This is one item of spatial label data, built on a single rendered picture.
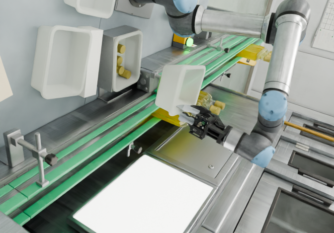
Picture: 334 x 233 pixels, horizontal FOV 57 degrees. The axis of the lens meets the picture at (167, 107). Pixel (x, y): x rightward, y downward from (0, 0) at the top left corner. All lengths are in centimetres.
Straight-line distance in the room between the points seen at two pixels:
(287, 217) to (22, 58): 105
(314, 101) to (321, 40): 135
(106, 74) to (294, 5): 70
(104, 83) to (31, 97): 30
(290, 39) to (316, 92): 646
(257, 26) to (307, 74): 618
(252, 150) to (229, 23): 51
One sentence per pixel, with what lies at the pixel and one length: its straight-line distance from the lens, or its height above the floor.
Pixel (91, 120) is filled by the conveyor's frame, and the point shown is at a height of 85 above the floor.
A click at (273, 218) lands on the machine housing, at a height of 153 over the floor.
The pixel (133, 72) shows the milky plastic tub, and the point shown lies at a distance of 132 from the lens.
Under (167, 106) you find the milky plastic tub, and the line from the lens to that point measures 102.
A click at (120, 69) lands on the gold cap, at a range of 124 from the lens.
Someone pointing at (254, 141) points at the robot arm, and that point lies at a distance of 101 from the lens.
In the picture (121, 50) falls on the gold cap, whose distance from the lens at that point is 122.
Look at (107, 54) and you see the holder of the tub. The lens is 117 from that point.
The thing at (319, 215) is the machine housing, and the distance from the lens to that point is 135.
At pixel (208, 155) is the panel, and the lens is 135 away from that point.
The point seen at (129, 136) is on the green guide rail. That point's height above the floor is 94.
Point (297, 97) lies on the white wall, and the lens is 757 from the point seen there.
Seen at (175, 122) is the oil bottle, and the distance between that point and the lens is 130.
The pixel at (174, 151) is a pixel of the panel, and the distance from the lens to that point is 133.
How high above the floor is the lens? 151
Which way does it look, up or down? 23 degrees down
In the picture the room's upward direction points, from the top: 112 degrees clockwise
